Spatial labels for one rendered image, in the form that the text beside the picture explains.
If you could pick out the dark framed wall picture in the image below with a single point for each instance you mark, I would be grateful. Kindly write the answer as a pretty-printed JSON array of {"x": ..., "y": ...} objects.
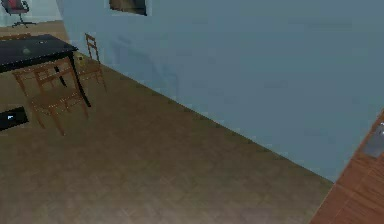
[{"x": 128, "y": 6}]

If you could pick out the black dining table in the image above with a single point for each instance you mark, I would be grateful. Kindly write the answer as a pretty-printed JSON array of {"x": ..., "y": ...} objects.
[{"x": 36, "y": 50}]

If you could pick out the brown wooden chair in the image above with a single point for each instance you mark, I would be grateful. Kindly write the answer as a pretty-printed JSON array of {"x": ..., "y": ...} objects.
[
  {"x": 90, "y": 65},
  {"x": 55, "y": 98}
]

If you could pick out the black flat box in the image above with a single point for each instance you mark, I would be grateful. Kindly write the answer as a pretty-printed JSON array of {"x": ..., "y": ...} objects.
[{"x": 12, "y": 118}]

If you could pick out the red black office chair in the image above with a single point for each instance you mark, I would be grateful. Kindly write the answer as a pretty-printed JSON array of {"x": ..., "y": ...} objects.
[{"x": 15, "y": 7}]

